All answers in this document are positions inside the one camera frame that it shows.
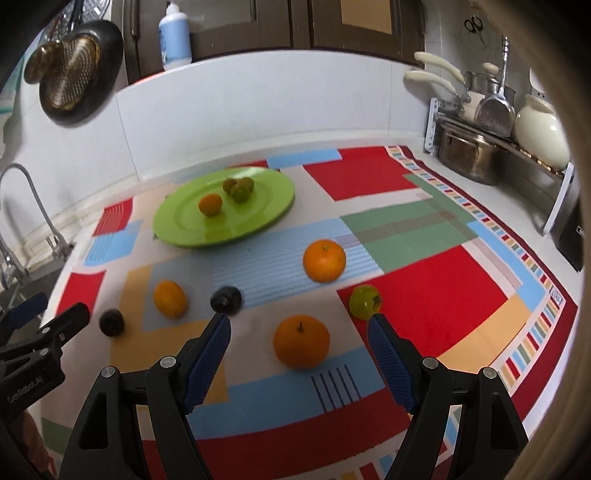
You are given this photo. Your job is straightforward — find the dark plum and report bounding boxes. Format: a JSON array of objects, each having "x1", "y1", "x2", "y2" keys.
[
  {"x1": 99, "y1": 309, "x2": 125, "y2": 337},
  {"x1": 211, "y1": 286, "x2": 243, "y2": 316}
]

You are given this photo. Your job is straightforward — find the oval orange fruit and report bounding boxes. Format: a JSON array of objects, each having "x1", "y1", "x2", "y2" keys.
[{"x1": 152, "y1": 280, "x2": 189, "y2": 319}]

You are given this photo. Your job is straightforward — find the green tomato-like fruit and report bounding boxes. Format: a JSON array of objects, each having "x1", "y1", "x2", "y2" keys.
[{"x1": 349, "y1": 284, "x2": 383, "y2": 321}]

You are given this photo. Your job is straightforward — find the small orange fruit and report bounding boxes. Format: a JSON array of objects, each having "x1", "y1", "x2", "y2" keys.
[{"x1": 198, "y1": 193, "x2": 223, "y2": 218}]

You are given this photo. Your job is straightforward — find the large orange with stem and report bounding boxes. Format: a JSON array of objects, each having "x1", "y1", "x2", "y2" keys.
[{"x1": 273, "y1": 315, "x2": 331, "y2": 370}]

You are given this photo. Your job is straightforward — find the small yellow-brown fruit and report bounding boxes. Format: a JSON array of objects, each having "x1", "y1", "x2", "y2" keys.
[{"x1": 222, "y1": 178, "x2": 236, "y2": 195}]

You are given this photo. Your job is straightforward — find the small green-yellow fruit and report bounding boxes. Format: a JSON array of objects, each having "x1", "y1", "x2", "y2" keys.
[{"x1": 238, "y1": 177, "x2": 254, "y2": 192}]

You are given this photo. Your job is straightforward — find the chrome kitchen faucet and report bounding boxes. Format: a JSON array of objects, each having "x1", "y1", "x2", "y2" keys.
[{"x1": 0, "y1": 162, "x2": 75, "y2": 296}]

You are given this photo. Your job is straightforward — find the green plastic plate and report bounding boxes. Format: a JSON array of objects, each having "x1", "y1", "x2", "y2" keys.
[{"x1": 152, "y1": 166, "x2": 296, "y2": 248}]

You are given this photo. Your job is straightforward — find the colourful patchwork tablecloth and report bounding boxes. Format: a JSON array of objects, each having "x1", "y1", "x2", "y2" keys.
[{"x1": 41, "y1": 146, "x2": 578, "y2": 479}]

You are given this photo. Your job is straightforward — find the green lime on plate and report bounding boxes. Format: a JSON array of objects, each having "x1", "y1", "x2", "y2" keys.
[{"x1": 230, "y1": 183, "x2": 250, "y2": 204}]

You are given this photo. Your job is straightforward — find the round orange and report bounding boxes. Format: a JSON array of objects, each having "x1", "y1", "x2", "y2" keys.
[{"x1": 303, "y1": 239, "x2": 346, "y2": 283}]

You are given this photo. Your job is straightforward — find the brass mesh strainer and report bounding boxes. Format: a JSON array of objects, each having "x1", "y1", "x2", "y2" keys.
[{"x1": 24, "y1": 34, "x2": 100, "y2": 114}]

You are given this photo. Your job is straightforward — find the white metal rack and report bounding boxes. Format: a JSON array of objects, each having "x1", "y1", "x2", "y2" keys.
[{"x1": 424, "y1": 97, "x2": 575, "y2": 236}]

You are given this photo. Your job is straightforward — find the steel cooking pot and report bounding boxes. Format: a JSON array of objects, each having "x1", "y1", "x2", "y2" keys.
[{"x1": 438, "y1": 123, "x2": 508, "y2": 186}]

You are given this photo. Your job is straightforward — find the black frying pan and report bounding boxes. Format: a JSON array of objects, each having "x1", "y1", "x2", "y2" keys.
[{"x1": 43, "y1": 20, "x2": 123, "y2": 126}]

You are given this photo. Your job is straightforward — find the cream ceramic jug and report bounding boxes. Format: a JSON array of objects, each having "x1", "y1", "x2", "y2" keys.
[{"x1": 514, "y1": 94, "x2": 571, "y2": 171}]

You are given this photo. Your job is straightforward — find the metal spatula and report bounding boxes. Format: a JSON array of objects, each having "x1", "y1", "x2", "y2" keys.
[{"x1": 474, "y1": 36, "x2": 516, "y2": 138}]

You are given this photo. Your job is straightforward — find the blue white bottle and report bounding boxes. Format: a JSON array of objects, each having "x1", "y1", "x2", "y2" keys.
[{"x1": 158, "y1": 3, "x2": 192, "y2": 71}]

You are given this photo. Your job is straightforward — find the dark wooden cabinet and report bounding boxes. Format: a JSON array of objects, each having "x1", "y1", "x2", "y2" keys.
[{"x1": 110, "y1": 0, "x2": 426, "y2": 83}]

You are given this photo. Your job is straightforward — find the cream-handled saucepan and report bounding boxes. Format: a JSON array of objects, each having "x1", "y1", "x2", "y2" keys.
[{"x1": 404, "y1": 51, "x2": 485, "y2": 124}]

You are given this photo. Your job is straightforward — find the scissors on wall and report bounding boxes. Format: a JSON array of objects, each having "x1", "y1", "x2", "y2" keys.
[{"x1": 464, "y1": 15, "x2": 487, "y2": 47}]

